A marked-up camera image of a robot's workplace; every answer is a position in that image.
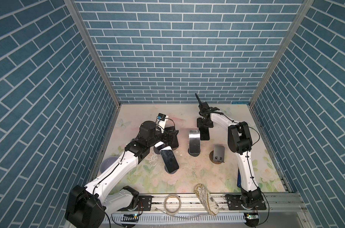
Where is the black phone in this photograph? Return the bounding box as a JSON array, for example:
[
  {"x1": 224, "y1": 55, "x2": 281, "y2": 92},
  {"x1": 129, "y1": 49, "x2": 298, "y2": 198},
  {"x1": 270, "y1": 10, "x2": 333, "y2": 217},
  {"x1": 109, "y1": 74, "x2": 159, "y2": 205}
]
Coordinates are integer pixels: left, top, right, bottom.
[{"x1": 199, "y1": 127, "x2": 210, "y2": 141}]

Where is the purple-edged phone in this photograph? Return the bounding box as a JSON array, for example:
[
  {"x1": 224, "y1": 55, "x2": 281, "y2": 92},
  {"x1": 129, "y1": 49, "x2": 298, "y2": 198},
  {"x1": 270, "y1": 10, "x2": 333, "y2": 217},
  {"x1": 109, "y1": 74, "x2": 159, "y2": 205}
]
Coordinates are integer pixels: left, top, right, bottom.
[{"x1": 160, "y1": 146, "x2": 179, "y2": 174}]

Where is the teal-edged phone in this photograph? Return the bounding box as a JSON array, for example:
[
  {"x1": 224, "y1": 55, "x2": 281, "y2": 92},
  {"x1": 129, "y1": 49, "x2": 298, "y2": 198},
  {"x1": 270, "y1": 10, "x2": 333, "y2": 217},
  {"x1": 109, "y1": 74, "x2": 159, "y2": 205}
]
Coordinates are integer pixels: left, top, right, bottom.
[{"x1": 188, "y1": 130, "x2": 201, "y2": 150}]

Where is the wood-base grey phone stand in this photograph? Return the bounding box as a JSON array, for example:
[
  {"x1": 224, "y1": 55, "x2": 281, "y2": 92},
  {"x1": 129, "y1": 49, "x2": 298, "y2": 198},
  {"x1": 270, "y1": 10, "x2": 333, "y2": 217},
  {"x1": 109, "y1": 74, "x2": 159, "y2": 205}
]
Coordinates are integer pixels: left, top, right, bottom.
[{"x1": 209, "y1": 145, "x2": 225, "y2": 164}]

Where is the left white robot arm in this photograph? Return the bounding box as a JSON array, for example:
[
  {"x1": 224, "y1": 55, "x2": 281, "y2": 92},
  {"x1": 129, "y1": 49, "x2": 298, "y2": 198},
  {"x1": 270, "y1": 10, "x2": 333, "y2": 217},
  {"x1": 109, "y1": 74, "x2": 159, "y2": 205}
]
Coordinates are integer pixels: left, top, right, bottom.
[{"x1": 65, "y1": 121, "x2": 179, "y2": 228}]

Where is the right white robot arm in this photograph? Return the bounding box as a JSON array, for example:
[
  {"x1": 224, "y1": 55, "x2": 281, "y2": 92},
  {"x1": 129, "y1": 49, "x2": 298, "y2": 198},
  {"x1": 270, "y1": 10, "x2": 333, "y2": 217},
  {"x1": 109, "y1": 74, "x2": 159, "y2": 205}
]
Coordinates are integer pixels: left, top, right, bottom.
[{"x1": 197, "y1": 111, "x2": 264, "y2": 209}]

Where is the blue black remote device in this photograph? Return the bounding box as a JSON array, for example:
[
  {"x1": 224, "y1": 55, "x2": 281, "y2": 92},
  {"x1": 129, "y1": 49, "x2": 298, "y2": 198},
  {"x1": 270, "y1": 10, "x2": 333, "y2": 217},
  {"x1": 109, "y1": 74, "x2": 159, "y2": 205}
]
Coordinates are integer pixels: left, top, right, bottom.
[{"x1": 237, "y1": 170, "x2": 242, "y2": 188}]

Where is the lavender ceramic cup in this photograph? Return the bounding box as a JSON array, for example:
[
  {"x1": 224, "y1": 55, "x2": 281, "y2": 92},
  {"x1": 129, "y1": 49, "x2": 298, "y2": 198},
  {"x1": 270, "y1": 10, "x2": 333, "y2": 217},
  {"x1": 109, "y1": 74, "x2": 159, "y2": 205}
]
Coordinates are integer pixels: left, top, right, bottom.
[{"x1": 99, "y1": 156, "x2": 118, "y2": 173}]

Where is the patterned cloth pouch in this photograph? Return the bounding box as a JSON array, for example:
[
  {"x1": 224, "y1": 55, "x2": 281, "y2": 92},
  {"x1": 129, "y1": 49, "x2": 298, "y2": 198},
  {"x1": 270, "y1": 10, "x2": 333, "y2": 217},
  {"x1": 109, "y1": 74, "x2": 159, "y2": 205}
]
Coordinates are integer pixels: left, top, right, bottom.
[{"x1": 194, "y1": 183, "x2": 220, "y2": 216}]

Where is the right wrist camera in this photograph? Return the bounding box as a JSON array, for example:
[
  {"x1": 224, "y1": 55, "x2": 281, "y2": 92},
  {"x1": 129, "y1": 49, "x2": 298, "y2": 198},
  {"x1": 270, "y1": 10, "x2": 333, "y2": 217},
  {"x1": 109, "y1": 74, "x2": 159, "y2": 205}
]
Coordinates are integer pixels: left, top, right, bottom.
[{"x1": 195, "y1": 93, "x2": 221, "y2": 119}]

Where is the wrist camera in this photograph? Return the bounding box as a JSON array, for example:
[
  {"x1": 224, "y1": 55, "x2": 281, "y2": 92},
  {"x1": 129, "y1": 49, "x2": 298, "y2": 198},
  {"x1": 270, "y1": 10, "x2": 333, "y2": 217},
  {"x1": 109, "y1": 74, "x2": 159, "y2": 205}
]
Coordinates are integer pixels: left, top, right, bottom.
[
  {"x1": 156, "y1": 113, "x2": 169, "y2": 129},
  {"x1": 195, "y1": 93, "x2": 221, "y2": 119}
]

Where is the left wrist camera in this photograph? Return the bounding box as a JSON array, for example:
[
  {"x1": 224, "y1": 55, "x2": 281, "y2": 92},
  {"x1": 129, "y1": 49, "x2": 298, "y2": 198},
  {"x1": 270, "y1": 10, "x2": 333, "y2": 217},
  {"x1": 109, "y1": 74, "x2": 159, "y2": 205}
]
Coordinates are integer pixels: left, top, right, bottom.
[{"x1": 156, "y1": 113, "x2": 169, "y2": 129}]

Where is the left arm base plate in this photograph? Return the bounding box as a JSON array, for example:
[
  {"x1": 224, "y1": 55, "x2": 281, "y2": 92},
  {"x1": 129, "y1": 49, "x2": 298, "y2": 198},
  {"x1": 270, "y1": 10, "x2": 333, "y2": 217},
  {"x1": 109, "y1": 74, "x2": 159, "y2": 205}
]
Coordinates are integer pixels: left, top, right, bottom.
[{"x1": 135, "y1": 195, "x2": 153, "y2": 211}]

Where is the coiled white cable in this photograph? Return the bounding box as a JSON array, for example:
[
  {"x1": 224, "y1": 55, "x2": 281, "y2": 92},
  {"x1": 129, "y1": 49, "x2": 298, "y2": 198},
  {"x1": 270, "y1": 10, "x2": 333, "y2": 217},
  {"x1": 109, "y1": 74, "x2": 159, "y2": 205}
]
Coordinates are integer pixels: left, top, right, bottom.
[{"x1": 163, "y1": 194, "x2": 182, "y2": 216}]

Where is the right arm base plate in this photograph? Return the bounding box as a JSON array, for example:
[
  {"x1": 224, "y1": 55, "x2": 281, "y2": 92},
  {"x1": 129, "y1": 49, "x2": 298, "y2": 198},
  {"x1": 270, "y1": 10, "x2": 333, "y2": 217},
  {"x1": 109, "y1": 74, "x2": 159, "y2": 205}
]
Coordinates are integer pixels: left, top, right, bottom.
[{"x1": 224, "y1": 194, "x2": 267, "y2": 211}]

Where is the aluminium front rail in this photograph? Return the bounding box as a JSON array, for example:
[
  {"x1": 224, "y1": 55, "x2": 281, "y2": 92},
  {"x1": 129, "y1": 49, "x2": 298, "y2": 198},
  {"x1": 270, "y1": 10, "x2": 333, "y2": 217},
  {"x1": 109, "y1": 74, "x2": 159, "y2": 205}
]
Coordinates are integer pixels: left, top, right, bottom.
[{"x1": 98, "y1": 193, "x2": 315, "y2": 228}]

